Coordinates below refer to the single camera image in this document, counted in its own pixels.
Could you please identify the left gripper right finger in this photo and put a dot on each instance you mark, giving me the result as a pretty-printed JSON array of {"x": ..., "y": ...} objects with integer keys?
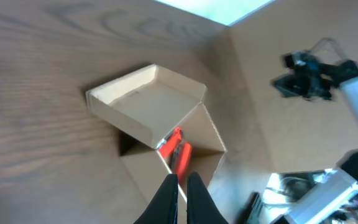
[{"x": 201, "y": 208}]

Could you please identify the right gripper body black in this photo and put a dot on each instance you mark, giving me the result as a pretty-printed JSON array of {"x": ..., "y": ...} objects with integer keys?
[{"x": 307, "y": 78}]

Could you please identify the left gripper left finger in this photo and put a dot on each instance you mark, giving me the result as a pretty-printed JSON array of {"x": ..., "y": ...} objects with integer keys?
[{"x": 163, "y": 208}]

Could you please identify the red and chrome stapler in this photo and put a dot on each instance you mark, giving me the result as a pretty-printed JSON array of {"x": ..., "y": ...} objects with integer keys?
[{"x": 180, "y": 160}]

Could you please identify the red utility knife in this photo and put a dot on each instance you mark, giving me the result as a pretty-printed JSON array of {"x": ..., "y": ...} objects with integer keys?
[{"x": 171, "y": 143}]

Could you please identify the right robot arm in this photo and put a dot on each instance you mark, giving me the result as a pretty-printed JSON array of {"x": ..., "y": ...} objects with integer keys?
[{"x": 345, "y": 79}]

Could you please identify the open cardboard box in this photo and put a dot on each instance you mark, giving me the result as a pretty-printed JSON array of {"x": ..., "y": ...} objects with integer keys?
[{"x": 148, "y": 104}]

